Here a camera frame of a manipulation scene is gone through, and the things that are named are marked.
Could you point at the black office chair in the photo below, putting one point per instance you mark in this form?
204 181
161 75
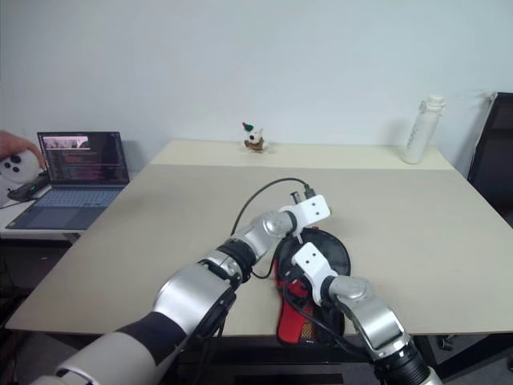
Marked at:
495 160

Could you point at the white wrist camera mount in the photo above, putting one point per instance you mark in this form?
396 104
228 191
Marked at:
314 266
310 210

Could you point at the white handheld controller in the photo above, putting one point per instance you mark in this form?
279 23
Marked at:
16 168

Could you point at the black handheld controller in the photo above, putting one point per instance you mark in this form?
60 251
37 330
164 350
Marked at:
28 189

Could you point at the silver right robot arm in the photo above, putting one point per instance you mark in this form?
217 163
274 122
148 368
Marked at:
376 313

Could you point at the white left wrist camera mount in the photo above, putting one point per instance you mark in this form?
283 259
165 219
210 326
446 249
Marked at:
310 210

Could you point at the black table frame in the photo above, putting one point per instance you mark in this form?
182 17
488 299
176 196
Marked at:
473 349

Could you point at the white water bottle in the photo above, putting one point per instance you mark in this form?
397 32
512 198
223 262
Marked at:
418 132

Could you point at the person's bare hand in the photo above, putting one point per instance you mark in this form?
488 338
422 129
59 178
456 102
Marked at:
16 141

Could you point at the white plush dog toy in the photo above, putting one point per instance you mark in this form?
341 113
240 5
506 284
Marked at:
254 140

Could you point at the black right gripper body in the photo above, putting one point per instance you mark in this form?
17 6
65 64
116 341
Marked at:
294 282

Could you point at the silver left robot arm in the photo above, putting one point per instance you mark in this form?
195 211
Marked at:
192 288

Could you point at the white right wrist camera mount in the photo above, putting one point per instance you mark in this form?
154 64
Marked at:
314 266

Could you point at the blue-grey open laptop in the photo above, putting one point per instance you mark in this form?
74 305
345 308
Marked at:
80 160

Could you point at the black red-lined paddle case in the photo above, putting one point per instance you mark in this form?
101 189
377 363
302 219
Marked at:
332 252

